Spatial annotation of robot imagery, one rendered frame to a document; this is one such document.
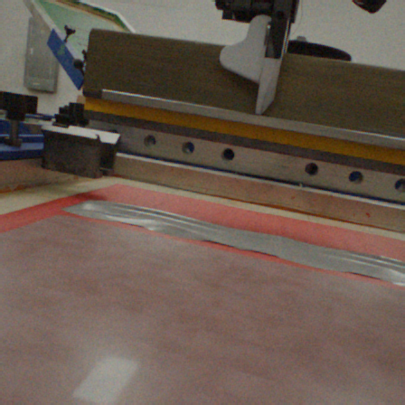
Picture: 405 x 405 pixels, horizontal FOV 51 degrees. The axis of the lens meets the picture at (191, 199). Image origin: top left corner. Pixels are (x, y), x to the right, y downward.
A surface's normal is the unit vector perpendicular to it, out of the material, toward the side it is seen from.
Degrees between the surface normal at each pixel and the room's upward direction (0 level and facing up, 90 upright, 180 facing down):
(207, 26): 90
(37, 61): 90
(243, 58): 83
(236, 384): 0
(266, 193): 90
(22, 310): 0
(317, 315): 0
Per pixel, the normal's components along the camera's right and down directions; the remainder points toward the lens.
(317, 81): -0.22, 0.14
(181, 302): 0.16, -0.97
